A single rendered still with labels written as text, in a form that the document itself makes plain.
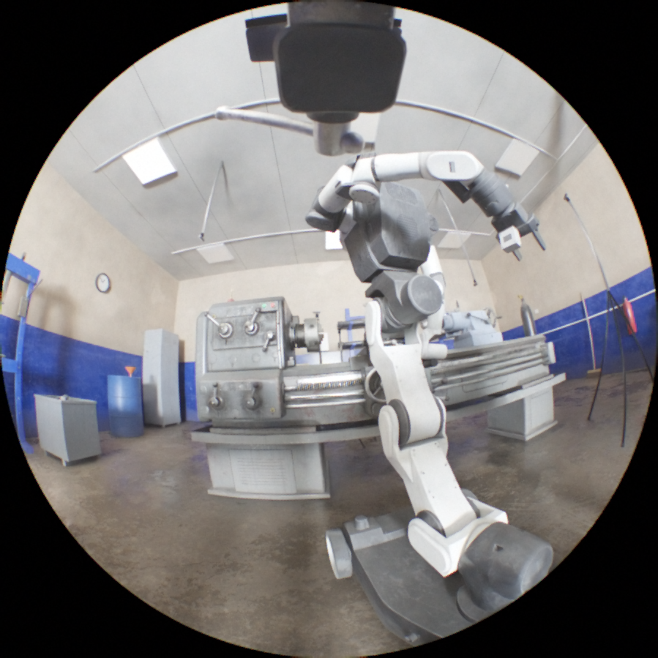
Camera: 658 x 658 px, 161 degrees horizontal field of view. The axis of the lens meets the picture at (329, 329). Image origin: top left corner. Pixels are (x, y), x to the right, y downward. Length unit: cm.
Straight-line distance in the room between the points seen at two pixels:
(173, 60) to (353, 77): 278
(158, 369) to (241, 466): 343
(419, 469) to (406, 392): 23
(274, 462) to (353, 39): 156
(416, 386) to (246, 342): 110
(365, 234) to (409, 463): 71
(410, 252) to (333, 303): 429
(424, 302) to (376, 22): 57
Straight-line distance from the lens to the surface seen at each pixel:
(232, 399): 140
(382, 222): 72
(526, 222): 58
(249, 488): 162
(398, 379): 70
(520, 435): 224
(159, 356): 472
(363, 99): 19
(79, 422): 252
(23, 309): 312
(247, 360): 151
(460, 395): 174
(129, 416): 382
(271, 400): 133
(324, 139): 24
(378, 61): 19
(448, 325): 195
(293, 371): 145
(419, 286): 63
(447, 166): 53
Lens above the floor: 73
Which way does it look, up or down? 13 degrees up
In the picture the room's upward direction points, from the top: 5 degrees counter-clockwise
